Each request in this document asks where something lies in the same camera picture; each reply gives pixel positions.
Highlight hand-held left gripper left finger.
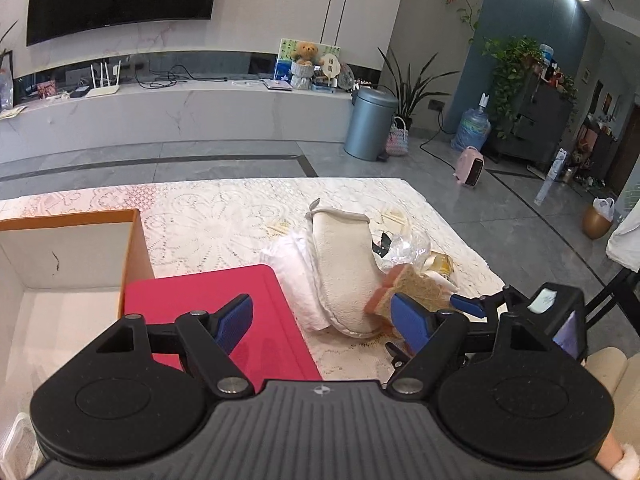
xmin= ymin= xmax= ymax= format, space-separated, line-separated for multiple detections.
xmin=65 ymin=293 xmax=255 ymax=399

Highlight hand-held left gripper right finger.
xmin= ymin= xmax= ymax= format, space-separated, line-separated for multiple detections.
xmin=384 ymin=291 xmax=584 ymax=402

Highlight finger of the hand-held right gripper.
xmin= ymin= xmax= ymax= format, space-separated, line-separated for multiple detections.
xmin=384 ymin=331 xmax=502 ymax=373
xmin=449 ymin=284 xmax=517 ymax=320

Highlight orange and yellow sponge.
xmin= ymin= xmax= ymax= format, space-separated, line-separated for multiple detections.
xmin=365 ymin=262 xmax=453 ymax=341

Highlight cream bath mitt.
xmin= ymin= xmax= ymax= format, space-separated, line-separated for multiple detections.
xmin=305 ymin=200 xmax=393 ymax=338

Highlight orange cardboard box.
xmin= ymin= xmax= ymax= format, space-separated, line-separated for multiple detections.
xmin=0 ymin=208 xmax=156 ymax=461

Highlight white mesh pouch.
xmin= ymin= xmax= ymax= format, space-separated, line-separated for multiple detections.
xmin=0 ymin=411 xmax=41 ymax=480

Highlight person's right forearm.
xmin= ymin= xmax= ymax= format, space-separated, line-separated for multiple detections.
xmin=584 ymin=346 xmax=640 ymax=480

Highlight black tripod stand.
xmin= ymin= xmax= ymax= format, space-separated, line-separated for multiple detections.
xmin=582 ymin=265 xmax=640 ymax=331

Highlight clear plastic bag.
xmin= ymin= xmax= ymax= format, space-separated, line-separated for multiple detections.
xmin=372 ymin=230 xmax=433 ymax=273

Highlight white lace tablecloth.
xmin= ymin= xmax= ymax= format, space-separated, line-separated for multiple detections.
xmin=0 ymin=177 xmax=506 ymax=396

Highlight round gold pot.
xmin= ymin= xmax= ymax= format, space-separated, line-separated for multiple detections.
xmin=582 ymin=205 xmax=616 ymax=240

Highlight white draped cloth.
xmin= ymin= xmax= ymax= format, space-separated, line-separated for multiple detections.
xmin=606 ymin=202 xmax=640 ymax=273

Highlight pink space heater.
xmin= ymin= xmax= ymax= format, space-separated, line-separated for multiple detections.
xmin=452 ymin=146 xmax=486 ymax=188

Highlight blue water jug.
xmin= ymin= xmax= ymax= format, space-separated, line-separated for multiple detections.
xmin=451 ymin=92 xmax=491 ymax=153

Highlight cluttered dark side table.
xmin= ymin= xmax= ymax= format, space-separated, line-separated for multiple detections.
xmin=575 ymin=110 xmax=631 ymax=196

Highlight pink woven basket bag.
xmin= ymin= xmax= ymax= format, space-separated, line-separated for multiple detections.
xmin=385 ymin=116 xmax=411 ymax=158

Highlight dark grey cabinet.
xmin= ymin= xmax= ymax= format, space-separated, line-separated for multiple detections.
xmin=487 ymin=77 xmax=576 ymax=163

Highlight grey metal trash can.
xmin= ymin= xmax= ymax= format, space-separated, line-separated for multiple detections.
xmin=343 ymin=87 xmax=399 ymax=162

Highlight grey marble television console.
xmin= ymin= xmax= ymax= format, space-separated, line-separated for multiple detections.
xmin=0 ymin=77 xmax=358 ymax=166

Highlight long-leaf potted plant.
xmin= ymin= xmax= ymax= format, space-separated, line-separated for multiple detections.
xmin=377 ymin=47 xmax=461 ymax=131

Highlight bushy pothos plant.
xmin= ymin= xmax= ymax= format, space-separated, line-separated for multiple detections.
xmin=482 ymin=35 xmax=543 ymax=138

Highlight white router with antennas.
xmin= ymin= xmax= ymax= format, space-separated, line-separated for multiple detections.
xmin=85 ymin=60 xmax=122 ymax=98

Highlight round white hand fan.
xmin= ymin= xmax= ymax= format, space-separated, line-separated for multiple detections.
xmin=320 ymin=54 xmax=342 ymax=86

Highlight green and blue poster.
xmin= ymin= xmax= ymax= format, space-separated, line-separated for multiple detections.
xmin=275 ymin=37 xmax=342 ymax=86

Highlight brown teddy bear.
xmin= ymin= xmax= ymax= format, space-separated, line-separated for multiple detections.
xmin=290 ymin=42 xmax=321 ymax=92

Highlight black power cable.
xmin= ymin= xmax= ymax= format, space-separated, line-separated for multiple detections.
xmin=419 ymin=110 xmax=458 ymax=153

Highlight black cables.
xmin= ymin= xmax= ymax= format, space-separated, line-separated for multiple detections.
xmin=135 ymin=64 xmax=228 ymax=86

